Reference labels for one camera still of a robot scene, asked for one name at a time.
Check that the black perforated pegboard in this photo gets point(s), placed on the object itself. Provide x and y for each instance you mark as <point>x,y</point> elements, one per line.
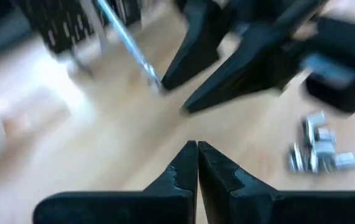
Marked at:
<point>56,18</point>

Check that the chrome socket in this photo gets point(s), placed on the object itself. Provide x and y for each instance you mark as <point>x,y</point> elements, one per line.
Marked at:
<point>345,160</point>
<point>321,149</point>
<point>315,119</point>
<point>296,158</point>
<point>324,135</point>

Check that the silver combination wrench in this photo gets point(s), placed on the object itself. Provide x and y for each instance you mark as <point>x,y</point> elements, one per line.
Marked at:
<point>126,37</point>

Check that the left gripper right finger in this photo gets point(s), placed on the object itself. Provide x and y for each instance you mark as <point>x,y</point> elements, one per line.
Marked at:
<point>242,205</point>

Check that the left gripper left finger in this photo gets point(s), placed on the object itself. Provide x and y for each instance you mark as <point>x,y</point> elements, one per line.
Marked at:
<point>164,202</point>

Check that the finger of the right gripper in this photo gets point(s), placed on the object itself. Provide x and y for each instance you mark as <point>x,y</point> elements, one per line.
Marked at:
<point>202,37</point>
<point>251,71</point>

